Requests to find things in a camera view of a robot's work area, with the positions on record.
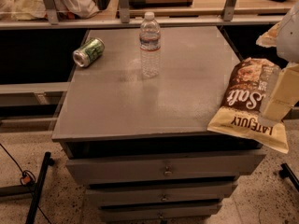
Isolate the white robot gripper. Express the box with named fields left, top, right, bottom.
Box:
left=256, top=2, right=299, bottom=127

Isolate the brown chip bag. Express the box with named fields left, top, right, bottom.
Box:
left=207, top=58, right=289, bottom=153

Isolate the clear plastic water bottle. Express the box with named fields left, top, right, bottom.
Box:
left=139, top=12, right=161, bottom=78

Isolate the white cloth bag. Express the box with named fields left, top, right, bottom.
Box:
left=0, top=0, right=99, bottom=21

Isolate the black stand foot right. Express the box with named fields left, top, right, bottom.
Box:
left=278, top=163, right=299, bottom=191

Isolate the top grey drawer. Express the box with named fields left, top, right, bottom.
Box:
left=66, top=149, right=265, bottom=185

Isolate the grey drawer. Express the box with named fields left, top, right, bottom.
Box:
left=86, top=181, right=237, bottom=206
left=66, top=149, right=265, bottom=185
left=100, top=202, right=221, bottom=222

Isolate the middle grey drawer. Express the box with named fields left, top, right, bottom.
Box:
left=86, top=181, right=237, bottom=206

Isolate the grey drawer cabinet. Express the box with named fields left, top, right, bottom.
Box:
left=52, top=26, right=263, bottom=214

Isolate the bottom grey drawer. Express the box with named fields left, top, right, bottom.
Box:
left=100, top=202, right=221, bottom=222

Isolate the green soda can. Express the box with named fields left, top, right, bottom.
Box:
left=73, top=38, right=105, bottom=68

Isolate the black stand leg left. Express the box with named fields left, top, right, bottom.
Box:
left=0, top=152, right=55, bottom=224

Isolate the metal railing frame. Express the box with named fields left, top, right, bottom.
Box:
left=0, top=0, right=298, bottom=30

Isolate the black cable with orange clip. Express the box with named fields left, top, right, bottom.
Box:
left=0, top=143, right=54, bottom=224

